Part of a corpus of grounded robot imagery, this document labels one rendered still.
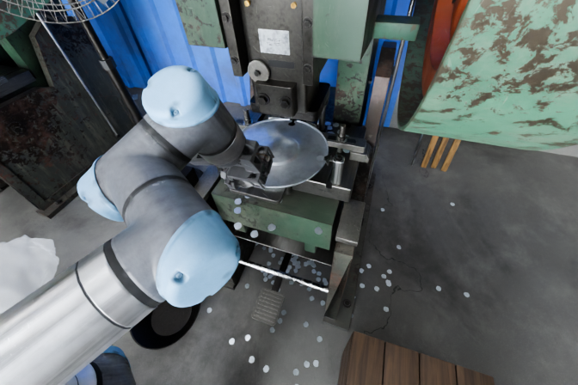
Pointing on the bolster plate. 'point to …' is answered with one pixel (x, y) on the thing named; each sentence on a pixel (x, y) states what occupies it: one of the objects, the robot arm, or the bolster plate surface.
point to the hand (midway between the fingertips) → (249, 179)
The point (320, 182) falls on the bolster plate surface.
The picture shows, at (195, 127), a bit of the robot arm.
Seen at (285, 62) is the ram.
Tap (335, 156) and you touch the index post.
